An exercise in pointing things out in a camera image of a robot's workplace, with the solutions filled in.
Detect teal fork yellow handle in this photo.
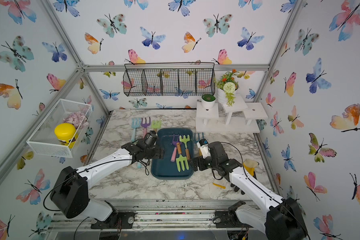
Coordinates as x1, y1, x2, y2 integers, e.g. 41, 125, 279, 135
194, 133, 205, 156

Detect purple rake pink handle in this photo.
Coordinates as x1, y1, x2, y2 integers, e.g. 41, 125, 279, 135
141, 117, 151, 137

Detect green wide fork wooden handle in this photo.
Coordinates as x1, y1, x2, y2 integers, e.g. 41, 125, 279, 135
151, 120, 162, 131

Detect teal plastic storage box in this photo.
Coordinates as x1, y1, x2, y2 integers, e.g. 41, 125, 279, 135
151, 128, 194, 180

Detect purple tool pink handle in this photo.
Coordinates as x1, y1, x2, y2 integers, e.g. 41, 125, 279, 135
171, 135, 179, 162

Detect green rake wooden handle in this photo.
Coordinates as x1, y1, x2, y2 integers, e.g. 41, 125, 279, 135
180, 135, 191, 161

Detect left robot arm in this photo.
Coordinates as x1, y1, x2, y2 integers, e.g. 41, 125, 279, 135
50, 131, 164, 222

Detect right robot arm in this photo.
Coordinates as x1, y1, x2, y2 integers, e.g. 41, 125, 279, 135
190, 139, 309, 240

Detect yellow marker on table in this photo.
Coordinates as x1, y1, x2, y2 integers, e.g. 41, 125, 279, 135
213, 183, 226, 190

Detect yellow black work glove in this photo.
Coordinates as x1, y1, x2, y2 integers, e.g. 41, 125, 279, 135
229, 159, 262, 200

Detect white tiered display stand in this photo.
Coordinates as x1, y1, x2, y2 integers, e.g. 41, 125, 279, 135
196, 95, 269, 134

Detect small white pot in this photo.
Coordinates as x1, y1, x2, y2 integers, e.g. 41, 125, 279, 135
202, 94, 216, 111

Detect pink flower bundle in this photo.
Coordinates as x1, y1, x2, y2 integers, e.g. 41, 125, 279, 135
63, 112, 89, 129

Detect white pot with flowers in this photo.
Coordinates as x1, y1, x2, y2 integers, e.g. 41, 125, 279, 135
215, 69, 239, 107

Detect yellow lidded jar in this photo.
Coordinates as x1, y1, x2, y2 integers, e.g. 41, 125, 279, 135
54, 123, 78, 149

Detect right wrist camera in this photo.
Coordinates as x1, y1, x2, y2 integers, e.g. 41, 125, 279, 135
197, 139, 211, 159

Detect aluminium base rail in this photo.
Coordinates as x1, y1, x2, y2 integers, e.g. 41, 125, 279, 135
49, 199, 267, 233

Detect black wire wall basket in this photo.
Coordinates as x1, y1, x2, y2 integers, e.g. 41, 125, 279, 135
122, 62, 216, 99

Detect white wire wall basket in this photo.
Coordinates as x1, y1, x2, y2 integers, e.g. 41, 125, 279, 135
27, 99, 93, 158

